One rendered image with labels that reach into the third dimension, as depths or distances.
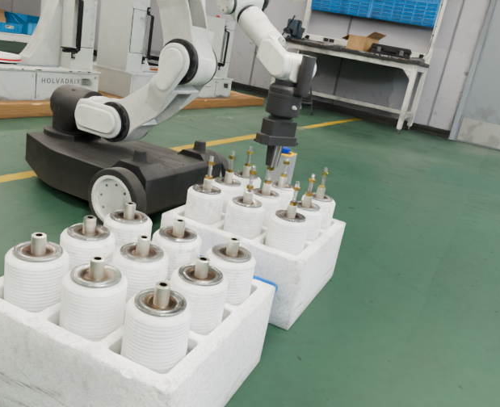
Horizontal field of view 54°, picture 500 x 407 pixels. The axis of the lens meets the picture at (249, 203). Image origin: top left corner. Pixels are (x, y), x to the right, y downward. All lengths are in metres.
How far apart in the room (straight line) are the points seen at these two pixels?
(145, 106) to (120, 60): 2.19
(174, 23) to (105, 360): 1.18
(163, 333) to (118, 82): 3.32
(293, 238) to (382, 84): 5.25
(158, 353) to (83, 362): 0.11
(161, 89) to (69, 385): 1.06
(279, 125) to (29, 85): 2.18
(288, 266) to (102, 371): 0.55
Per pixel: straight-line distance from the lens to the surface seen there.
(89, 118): 1.86
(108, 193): 1.59
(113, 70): 3.95
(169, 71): 1.63
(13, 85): 3.16
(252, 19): 1.37
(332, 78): 6.51
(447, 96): 6.21
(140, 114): 1.76
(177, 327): 0.72
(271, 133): 1.27
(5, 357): 0.89
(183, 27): 1.66
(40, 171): 1.92
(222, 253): 0.92
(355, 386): 1.11
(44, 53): 3.49
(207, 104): 4.61
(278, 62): 1.25
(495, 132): 6.18
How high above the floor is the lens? 0.63
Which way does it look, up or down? 18 degrees down
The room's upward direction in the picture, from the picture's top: 11 degrees clockwise
